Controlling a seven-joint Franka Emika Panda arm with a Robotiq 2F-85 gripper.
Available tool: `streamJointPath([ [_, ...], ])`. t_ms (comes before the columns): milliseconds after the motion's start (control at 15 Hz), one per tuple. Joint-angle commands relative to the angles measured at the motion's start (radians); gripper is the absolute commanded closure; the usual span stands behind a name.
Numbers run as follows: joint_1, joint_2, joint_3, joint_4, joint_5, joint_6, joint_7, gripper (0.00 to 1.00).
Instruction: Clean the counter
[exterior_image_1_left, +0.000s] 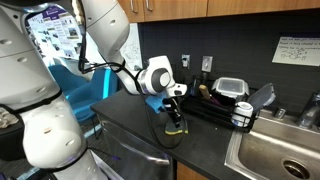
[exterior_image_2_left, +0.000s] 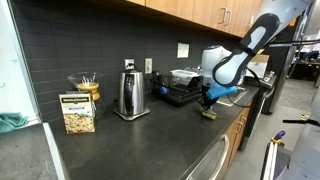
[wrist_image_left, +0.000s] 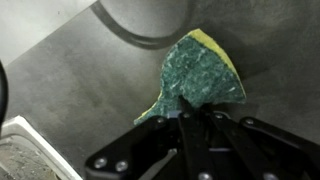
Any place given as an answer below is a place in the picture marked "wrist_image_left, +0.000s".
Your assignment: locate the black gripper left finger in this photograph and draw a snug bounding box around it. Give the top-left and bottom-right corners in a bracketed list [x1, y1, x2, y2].
[84, 96, 218, 180]

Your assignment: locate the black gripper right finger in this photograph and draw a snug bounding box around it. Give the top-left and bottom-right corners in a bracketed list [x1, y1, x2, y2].
[201, 106, 320, 180]

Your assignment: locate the green and yellow sponge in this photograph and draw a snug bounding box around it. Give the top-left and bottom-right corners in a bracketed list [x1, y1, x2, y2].
[133, 28, 248, 126]

